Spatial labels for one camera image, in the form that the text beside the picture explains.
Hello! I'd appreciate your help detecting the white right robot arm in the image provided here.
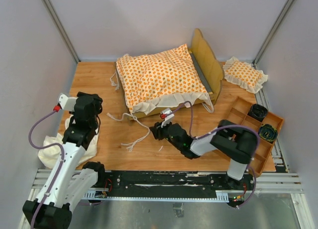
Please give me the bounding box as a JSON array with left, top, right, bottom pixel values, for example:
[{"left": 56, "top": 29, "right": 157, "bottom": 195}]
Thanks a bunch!
[{"left": 150, "top": 120, "right": 260, "bottom": 189}]

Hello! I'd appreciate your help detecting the wooden compartment organizer box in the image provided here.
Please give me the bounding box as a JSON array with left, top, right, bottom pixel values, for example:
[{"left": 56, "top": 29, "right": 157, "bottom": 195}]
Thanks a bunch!
[{"left": 230, "top": 95, "right": 285, "bottom": 176}]

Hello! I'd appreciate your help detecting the duck print bed cover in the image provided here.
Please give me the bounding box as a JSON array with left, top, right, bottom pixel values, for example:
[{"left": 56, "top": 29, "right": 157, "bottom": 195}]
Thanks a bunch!
[{"left": 116, "top": 44, "right": 214, "bottom": 120}]

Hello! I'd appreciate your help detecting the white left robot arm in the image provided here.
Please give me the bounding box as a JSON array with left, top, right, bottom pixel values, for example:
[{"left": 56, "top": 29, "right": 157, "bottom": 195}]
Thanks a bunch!
[{"left": 22, "top": 92, "right": 106, "bottom": 229}]

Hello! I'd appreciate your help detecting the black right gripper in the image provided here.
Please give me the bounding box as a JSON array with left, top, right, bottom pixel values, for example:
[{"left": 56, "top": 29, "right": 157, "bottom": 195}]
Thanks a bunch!
[{"left": 150, "top": 118, "right": 182, "bottom": 150}]

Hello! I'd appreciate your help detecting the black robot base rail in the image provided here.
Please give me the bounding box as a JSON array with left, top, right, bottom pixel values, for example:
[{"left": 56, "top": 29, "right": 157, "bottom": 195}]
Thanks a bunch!
[{"left": 35, "top": 169, "right": 304, "bottom": 202}]

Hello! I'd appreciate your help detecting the dark rolled sock upper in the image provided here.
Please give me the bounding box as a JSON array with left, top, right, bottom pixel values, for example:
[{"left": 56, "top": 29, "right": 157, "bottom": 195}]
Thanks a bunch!
[{"left": 248, "top": 104, "right": 268, "bottom": 122}]

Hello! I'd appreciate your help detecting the duck print small pillow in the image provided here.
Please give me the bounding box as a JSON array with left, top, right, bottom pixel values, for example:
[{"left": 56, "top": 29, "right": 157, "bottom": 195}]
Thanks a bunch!
[{"left": 223, "top": 57, "right": 268, "bottom": 94}]

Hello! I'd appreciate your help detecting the dark rolled sock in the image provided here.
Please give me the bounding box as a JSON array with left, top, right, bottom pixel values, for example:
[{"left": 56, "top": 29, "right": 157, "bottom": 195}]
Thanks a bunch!
[
  {"left": 248, "top": 104, "right": 268, "bottom": 122},
  {"left": 258, "top": 124, "right": 278, "bottom": 144}
]

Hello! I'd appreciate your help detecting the cream cloth pile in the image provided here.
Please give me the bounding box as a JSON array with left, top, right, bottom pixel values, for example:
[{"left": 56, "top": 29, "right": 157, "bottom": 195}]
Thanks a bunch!
[{"left": 38, "top": 117, "right": 100, "bottom": 170}]

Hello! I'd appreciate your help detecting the wooden pet bed frame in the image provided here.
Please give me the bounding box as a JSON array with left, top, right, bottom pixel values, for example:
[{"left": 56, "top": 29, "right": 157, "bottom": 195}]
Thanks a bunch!
[{"left": 127, "top": 28, "right": 225, "bottom": 119}]

